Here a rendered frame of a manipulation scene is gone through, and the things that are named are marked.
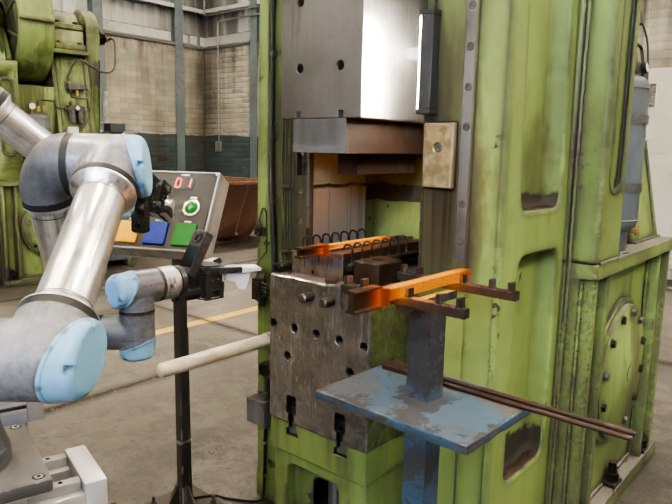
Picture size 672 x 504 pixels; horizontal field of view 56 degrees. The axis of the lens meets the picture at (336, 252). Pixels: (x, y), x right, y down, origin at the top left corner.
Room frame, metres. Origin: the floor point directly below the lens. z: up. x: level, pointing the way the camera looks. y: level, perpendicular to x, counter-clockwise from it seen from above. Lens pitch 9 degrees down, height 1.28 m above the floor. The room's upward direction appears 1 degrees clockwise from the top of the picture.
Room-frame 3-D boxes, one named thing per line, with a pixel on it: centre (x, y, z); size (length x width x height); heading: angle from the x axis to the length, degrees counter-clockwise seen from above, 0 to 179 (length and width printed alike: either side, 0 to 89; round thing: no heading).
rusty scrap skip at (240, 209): (8.77, 1.83, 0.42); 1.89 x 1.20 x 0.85; 50
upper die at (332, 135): (1.97, -0.08, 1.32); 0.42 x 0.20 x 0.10; 140
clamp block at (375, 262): (1.74, -0.12, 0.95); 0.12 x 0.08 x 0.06; 140
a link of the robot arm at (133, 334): (1.33, 0.45, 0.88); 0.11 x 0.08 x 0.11; 92
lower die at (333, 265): (1.97, -0.08, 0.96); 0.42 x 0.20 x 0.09; 140
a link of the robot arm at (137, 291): (1.33, 0.43, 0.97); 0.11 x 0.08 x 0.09; 140
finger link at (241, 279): (1.48, 0.22, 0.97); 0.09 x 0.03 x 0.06; 104
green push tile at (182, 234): (1.96, 0.47, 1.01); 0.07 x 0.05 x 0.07; 75
